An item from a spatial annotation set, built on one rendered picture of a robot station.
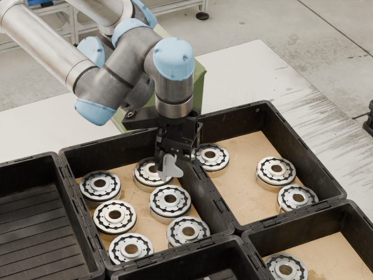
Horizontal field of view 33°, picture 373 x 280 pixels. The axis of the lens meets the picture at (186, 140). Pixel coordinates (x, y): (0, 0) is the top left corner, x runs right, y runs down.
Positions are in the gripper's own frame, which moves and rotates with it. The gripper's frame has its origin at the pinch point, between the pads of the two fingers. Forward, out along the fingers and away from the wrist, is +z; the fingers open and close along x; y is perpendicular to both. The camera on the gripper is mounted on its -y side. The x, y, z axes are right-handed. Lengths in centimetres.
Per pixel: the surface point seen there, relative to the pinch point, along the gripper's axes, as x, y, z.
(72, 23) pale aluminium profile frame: 149, -118, 101
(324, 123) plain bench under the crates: 65, 28, 38
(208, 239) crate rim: -10.9, 14.3, 5.8
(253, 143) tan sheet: 32.8, 12.2, 21.2
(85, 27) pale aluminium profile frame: 155, -114, 106
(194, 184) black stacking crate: 5.8, 4.8, 11.1
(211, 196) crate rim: 1.3, 10.6, 7.3
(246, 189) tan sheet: 15.1, 15.7, 19.1
